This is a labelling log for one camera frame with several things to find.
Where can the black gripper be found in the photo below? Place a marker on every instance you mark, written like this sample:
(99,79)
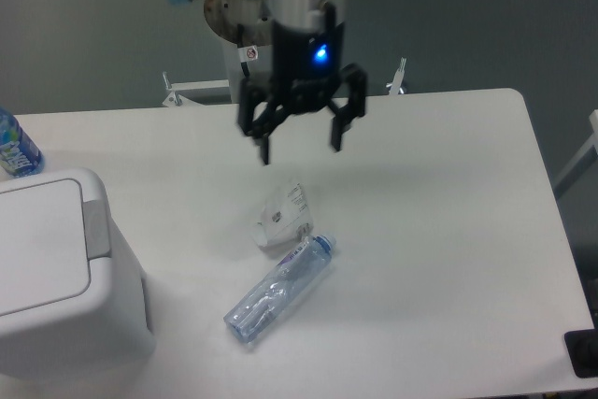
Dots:
(305,75)

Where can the white push-lid trash can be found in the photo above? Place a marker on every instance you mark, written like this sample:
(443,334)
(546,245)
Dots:
(73,294)

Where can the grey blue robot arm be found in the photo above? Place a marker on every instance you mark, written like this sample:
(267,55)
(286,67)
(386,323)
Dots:
(285,59)

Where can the crumpled white paper packet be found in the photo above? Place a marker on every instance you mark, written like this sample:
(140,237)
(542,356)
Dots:
(285,217)

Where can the clear empty plastic bottle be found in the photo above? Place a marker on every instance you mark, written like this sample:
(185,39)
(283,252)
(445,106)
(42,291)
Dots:
(268,299)

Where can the blue labelled water bottle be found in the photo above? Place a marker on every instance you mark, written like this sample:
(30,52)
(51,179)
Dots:
(20,156)

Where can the black clamp at table corner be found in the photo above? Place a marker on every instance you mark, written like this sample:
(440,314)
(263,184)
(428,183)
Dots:
(582,349)

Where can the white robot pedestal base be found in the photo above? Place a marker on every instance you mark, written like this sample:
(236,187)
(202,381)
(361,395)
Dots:
(244,29)

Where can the white frame at right edge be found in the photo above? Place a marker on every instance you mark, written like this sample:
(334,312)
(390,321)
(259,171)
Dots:
(579,163)

